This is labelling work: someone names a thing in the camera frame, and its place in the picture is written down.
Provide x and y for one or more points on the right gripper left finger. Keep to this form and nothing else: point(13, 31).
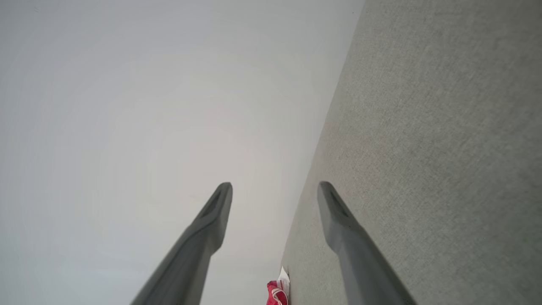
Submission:
point(203, 228)

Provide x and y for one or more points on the grey fabric sofa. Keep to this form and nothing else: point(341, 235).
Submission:
point(444, 127)

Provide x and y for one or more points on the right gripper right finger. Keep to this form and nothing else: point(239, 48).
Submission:
point(351, 245)

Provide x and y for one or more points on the red and white garment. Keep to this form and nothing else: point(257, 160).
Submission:
point(275, 295)

